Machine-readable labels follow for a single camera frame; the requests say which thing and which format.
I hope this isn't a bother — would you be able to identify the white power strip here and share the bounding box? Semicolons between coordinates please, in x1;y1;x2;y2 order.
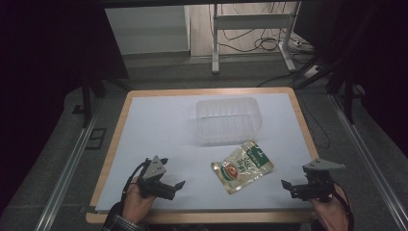
302;64;321;80

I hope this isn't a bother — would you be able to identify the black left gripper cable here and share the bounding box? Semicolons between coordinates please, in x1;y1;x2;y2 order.
120;159;150;206

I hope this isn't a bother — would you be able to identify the grey board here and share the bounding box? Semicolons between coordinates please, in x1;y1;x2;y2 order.
104;5;191;56

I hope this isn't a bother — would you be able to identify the aluminium floor rail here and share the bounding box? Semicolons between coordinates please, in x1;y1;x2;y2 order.
34;105;101;231
329;93;408;231

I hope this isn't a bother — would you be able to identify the clear plastic container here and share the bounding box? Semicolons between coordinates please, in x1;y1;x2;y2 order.
195;96;264;146

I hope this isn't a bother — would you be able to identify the tangle of black floor cables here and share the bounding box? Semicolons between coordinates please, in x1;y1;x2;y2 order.
208;2;317;57

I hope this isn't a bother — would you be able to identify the person's right hand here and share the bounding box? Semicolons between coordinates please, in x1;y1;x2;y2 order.
309;184;351;231

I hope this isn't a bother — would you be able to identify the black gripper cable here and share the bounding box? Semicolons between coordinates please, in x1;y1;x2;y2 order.
120;159;150;206
333;181;356;231

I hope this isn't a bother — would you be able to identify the green and beige snack packet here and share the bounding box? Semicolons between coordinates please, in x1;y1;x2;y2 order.
210;139;275;195

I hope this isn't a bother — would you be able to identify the white metal desk frame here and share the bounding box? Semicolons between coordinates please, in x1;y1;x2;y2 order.
211;1;302;75

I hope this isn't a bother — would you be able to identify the white table mat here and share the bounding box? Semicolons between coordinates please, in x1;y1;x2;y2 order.
95;92;314;213

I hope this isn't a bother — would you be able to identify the black metal stand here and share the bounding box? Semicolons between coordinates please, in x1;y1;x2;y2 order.
325;68;367;125
71;76;109;129

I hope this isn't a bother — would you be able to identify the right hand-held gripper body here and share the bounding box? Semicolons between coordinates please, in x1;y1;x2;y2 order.
302;158;346;204

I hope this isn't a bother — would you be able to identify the black floor bracket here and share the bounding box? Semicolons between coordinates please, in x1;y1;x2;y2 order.
85;127;108;150

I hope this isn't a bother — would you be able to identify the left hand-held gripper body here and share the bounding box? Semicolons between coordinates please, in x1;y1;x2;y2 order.
137;155;169;199

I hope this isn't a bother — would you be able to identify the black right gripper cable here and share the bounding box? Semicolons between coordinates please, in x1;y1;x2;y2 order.
333;181;356;231

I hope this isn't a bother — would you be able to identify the person's left hand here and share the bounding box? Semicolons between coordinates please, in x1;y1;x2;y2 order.
121;178;157;225

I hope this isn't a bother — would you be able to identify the thin black floor cable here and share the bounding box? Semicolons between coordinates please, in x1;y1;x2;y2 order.
296;92;331;150

